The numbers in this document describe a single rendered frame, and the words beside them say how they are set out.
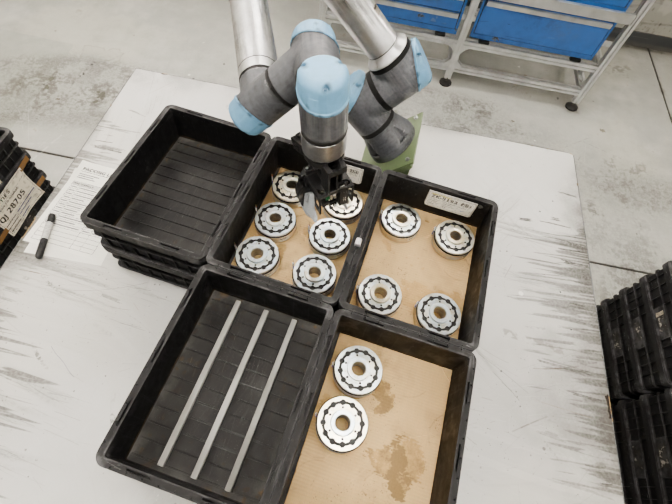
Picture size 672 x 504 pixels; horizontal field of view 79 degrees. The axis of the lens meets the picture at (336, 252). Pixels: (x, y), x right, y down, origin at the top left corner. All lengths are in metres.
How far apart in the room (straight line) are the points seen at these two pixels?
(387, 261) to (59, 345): 0.82
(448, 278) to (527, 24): 1.99
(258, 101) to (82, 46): 2.58
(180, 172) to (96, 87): 1.77
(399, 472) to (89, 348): 0.77
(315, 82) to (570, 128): 2.56
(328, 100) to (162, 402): 0.67
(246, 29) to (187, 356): 0.66
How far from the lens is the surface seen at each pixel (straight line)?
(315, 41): 0.70
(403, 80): 1.12
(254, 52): 0.81
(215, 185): 1.16
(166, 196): 1.16
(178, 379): 0.95
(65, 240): 1.34
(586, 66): 3.01
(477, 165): 1.49
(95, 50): 3.20
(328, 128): 0.63
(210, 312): 0.97
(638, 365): 1.81
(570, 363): 1.27
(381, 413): 0.91
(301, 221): 1.07
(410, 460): 0.92
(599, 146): 3.04
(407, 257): 1.05
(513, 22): 2.79
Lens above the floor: 1.72
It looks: 60 degrees down
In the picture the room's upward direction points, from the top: 10 degrees clockwise
